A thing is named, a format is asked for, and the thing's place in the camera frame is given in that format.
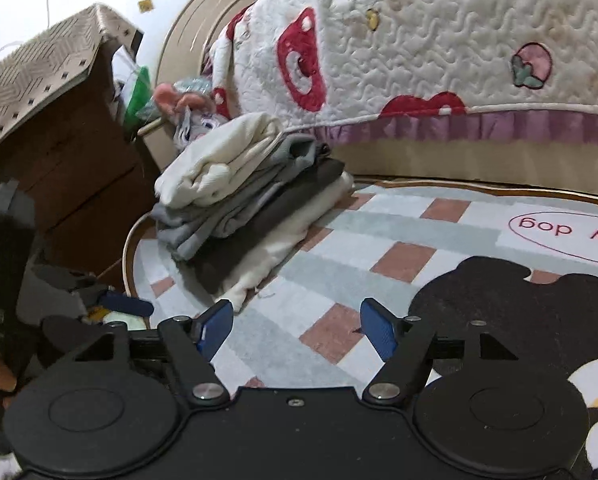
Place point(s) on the plush rabbit toy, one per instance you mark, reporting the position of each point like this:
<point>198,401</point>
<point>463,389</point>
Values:
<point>194,110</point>

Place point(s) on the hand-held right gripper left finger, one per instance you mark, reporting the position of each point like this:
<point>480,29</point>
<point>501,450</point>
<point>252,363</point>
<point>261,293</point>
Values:
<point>216,327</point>

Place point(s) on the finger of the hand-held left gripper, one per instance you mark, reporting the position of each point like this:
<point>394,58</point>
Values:
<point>66,332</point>
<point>124,304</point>

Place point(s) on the white knit garment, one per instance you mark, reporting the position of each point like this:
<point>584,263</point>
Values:
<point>219,165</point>

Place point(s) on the beige bed frame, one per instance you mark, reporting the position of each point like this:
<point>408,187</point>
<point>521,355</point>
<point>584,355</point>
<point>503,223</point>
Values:
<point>479,162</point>

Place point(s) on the quilted bedspread with red print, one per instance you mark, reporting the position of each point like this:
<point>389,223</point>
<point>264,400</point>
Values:
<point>429,35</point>

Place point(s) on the yellow wall sticker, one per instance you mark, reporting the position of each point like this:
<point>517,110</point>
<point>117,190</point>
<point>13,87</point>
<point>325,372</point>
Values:
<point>145,5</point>

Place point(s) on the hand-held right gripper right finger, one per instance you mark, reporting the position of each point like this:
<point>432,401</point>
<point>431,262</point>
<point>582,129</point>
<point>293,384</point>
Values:
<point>379,327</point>

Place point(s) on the brown wooden cabinet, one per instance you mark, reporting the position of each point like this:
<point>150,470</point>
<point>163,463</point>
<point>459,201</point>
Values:
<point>69,160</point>

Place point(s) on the green plastic bag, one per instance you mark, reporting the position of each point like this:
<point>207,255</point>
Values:
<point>139,95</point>

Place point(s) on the dark grey folded garment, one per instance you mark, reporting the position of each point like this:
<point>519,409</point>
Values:
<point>279,210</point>

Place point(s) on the beige patterned cloth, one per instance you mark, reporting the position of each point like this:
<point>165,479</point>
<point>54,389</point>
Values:
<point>39,65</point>

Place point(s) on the light grey folded garment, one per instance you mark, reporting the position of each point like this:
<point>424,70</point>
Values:
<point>214,230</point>

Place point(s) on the checkered cartoon rug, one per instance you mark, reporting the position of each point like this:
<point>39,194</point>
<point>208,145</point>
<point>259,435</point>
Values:
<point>329,270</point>

